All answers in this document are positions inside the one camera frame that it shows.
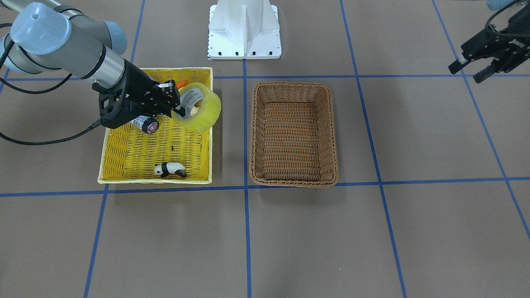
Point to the orange toy carrot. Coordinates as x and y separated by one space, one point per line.
181 85

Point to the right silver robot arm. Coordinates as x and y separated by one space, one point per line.
47 35

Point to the yellow plastic basket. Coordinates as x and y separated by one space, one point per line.
129 155

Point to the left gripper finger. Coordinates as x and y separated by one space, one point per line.
458 65
496 66

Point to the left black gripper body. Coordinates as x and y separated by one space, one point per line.
506 46

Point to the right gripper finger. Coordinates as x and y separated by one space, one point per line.
169 90
176 110

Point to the small black labelled can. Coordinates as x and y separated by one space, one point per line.
146 124

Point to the toy panda figure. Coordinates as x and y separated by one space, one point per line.
166 168

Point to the yellow clear tape roll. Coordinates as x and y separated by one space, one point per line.
201 108

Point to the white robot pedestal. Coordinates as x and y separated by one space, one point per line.
244 29

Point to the brown wicker basket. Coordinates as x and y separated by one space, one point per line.
293 141

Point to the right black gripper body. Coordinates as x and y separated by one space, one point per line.
135 80

